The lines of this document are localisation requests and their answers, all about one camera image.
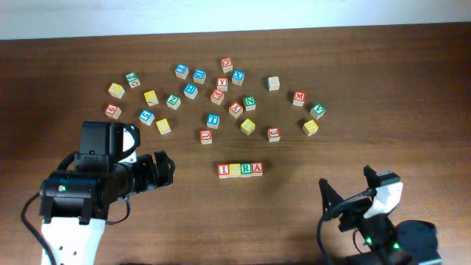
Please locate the red number 9 block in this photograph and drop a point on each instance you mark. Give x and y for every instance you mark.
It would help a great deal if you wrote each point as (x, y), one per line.
(113, 111)

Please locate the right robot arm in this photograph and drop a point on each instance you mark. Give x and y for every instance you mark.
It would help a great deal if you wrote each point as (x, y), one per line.
(409, 242)

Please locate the blue letter D block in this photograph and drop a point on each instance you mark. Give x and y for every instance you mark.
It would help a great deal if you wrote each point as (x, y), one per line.
(199, 76)

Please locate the red letter y block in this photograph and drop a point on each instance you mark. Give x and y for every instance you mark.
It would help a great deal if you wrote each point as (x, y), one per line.
(236, 109)
(222, 83)

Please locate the yellow block far left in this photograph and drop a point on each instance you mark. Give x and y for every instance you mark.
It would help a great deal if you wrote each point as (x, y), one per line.
(116, 90)

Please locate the blue number 5 block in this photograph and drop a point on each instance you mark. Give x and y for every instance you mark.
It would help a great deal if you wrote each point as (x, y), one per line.
(146, 117)

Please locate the red letter E block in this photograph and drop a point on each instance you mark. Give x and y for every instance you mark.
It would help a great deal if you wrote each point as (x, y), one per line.
(217, 97)

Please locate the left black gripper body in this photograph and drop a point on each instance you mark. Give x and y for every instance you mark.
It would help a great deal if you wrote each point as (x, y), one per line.
(135, 176)

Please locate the green letter N block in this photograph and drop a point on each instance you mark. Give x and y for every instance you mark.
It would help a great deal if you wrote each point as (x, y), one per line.
(249, 103)

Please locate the yellow block middle left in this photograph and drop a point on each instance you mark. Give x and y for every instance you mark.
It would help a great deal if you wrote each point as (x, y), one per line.
(163, 126)

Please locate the green letter V block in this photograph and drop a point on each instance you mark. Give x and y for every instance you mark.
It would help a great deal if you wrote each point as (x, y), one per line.
(317, 111)

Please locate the red number 3 block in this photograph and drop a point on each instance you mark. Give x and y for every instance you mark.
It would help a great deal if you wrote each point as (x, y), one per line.
(273, 134)

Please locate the yellow letter C block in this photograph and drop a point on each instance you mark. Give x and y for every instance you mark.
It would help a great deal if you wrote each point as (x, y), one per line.
(235, 169)

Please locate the plain wooden block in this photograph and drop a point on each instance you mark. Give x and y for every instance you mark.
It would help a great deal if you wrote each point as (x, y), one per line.
(273, 83)

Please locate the green letter R block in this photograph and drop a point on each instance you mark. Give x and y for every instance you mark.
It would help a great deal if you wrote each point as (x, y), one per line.
(246, 170)

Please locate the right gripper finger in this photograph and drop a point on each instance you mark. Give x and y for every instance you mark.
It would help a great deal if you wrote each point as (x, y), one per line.
(331, 200)
(371, 176)

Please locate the yellow block centre right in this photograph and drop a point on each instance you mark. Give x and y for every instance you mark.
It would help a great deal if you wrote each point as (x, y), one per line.
(247, 126)

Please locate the blue letter H block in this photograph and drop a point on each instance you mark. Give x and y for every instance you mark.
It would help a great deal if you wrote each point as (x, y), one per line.
(190, 91)

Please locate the red letter U block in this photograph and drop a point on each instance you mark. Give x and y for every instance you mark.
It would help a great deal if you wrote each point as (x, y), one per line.
(205, 136)

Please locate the blue letter X block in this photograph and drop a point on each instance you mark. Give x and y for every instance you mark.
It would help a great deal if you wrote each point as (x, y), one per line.
(238, 77)

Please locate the red letter Y block lower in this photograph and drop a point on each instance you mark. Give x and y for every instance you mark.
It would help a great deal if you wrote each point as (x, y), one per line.
(236, 109)

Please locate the green letter Z block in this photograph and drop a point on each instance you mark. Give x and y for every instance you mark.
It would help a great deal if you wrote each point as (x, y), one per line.
(173, 101)

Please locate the red letter I block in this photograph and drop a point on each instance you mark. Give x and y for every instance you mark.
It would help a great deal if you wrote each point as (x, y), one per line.
(223, 171)

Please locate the yellow block upper middle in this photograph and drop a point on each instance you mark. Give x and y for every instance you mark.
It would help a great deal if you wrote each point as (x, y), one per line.
(151, 98)

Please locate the blue letter T block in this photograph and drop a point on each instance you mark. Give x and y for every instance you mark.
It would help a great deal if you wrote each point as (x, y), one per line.
(213, 121)

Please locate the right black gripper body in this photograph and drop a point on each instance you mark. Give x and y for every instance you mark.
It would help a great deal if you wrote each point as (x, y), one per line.
(355, 212)

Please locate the red letter A block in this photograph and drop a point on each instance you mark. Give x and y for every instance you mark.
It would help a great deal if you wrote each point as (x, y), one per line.
(257, 168)

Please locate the red letter Y block upper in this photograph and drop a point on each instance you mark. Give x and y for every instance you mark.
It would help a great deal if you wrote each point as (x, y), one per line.
(222, 83)

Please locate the red letter M block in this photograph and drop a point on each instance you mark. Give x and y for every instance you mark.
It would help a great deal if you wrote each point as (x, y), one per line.
(299, 98)

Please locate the red letter C block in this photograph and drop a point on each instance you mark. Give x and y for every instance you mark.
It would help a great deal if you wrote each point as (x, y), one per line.
(227, 64)

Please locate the yellow letter S block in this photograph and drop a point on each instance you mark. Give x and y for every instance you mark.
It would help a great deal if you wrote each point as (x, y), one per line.
(310, 127)

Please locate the green letter J block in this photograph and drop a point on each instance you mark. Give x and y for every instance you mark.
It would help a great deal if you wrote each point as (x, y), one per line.
(132, 79)

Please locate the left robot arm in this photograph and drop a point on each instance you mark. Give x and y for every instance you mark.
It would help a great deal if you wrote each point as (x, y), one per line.
(76, 197)

